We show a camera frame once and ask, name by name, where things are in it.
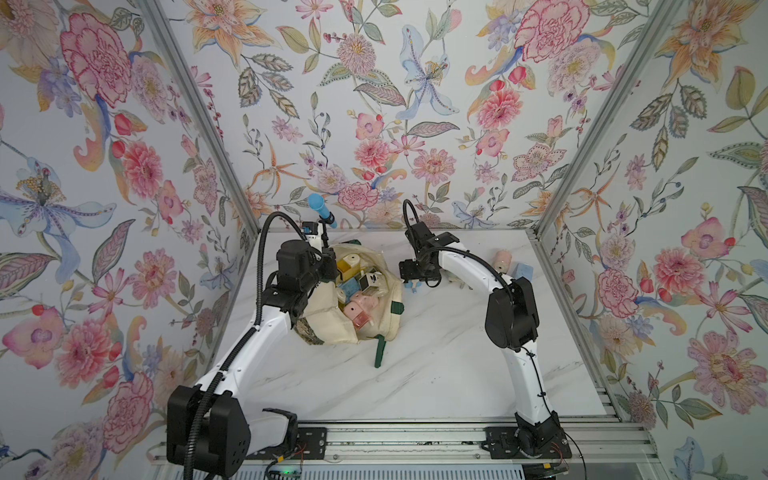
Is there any pale green cube sharpener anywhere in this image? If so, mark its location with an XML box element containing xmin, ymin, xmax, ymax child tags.
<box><xmin>359</xmin><ymin>271</ymin><xmax>388</xmax><ymax>296</ymax></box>

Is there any cream green tote bag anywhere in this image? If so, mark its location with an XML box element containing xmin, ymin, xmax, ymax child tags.
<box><xmin>295</xmin><ymin>241</ymin><xmax>405</xmax><ymax>368</ymax></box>

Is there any pink round pencil sharpener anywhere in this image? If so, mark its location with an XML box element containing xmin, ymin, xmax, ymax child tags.
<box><xmin>492</xmin><ymin>250</ymin><xmax>514</xmax><ymax>274</ymax></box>

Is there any blue cube pencil sharpener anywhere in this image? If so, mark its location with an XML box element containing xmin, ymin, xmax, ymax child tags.
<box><xmin>511</xmin><ymin>262</ymin><xmax>534</xmax><ymax>282</ymax></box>

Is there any light blue pencil sharpener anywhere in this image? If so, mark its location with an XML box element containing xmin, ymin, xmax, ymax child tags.
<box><xmin>404</xmin><ymin>280</ymin><xmax>423</xmax><ymax>293</ymax></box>

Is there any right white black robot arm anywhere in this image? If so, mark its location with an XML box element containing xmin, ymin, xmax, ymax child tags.
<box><xmin>399</xmin><ymin>221</ymin><xmax>572</xmax><ymax>461</ymax></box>

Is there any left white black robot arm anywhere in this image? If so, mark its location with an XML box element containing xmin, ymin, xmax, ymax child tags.
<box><xmin>166</xmin><ymin>235</ymin><xmax>337</xmax><ymax>479</ymax></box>

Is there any pink square pencil sharpener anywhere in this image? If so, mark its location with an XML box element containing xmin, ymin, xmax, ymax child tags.
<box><xmin>351</xmin><ymin>292</ymin><xmax>380</xmax><ymax>312</ymax></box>

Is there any black microphone stand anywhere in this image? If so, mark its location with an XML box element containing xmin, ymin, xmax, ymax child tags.
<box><xmin>318</xmin><ymin>214</ymin><xmax>336</xmax><ymax>249</ymax></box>

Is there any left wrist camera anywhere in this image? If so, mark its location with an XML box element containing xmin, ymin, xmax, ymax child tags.
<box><xmin>301</xmin><ymin>221</ymin><xmax>320</xmax><ymax>237</ymax></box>

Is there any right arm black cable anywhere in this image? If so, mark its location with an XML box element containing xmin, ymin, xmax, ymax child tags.
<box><xmin>401</xmin><ymin>199</ymin><xmax>589</xmax><ymax>480</ymax></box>

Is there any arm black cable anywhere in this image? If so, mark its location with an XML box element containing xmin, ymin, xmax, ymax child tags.
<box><xmin>182</xmin><ymin>211</ymin><xmax>313</xmax><ymax>480</ymax></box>
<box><xmin>401</xmin><ymin>199</ymin><xmax>589</xmax><ymax>480</ymax></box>

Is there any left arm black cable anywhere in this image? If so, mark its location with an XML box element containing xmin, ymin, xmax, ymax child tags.
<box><xmin>182</xmin><ymin>211</ymin><xmax>313</xmax><ymax>480</ymax></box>

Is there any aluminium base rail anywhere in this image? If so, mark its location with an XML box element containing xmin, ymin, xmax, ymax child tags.
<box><xmin>146</xmin><ymin>419</ymin><xmax>661</xmax><ymax>480</ymax></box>

